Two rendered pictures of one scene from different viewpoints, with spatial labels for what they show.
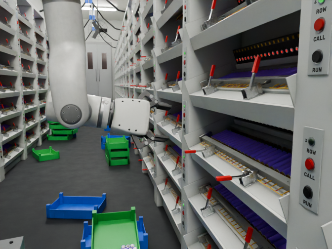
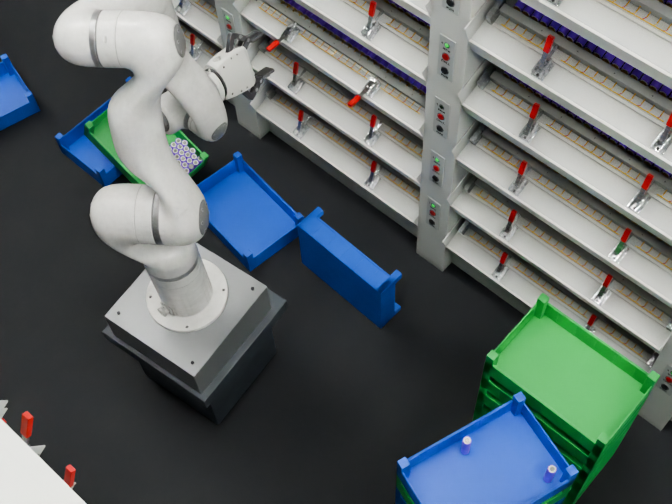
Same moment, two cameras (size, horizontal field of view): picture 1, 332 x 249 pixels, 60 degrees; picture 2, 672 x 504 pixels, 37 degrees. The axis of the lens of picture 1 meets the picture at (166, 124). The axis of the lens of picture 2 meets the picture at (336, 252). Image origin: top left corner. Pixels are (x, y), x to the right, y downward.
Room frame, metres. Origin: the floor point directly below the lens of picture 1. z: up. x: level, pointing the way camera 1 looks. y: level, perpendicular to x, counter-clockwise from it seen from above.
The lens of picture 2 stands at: (-0.62, 0.75, 2.45)
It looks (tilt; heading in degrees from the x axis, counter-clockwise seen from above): 60 degrees down; 327
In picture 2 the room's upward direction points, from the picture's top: 4 degrees counter-clockwise
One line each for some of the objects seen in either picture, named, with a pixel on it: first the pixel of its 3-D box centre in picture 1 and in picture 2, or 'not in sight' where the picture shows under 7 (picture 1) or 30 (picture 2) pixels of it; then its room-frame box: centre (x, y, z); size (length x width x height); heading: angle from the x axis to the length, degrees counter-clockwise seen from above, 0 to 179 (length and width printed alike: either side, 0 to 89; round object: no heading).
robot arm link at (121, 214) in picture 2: not in sight; (143, 228); (0.54, 0.47, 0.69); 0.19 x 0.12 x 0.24; 48
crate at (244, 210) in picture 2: not in sight; (243, 210); (0.85, 0.11, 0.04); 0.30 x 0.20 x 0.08; 4
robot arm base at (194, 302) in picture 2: not in sight; (179, 276); (0.52, 0.44, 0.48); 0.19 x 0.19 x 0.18
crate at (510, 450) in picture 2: not in sight; (485, 472); (-0.22, 0.18, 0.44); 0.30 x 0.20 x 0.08; 83
